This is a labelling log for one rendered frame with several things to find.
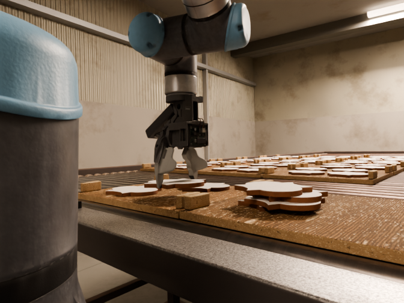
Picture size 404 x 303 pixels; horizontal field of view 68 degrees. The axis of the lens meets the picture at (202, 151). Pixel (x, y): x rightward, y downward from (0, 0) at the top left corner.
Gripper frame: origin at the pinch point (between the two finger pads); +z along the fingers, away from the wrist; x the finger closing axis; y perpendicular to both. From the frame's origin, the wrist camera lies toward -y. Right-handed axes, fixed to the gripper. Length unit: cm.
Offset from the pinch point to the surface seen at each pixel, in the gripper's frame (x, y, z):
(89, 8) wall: 127, -271, -169
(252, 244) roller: -11.5, 27.8, 5.9
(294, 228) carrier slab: -7.7, 32.6, 3.5
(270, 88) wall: 548, -269, -136
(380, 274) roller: -11.6, 44.2, 5.8
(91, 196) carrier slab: -9.4, -22.0, 4.0
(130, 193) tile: -3.8, -12.7, 3.1
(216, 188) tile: 14.1, 0.9, 2.8
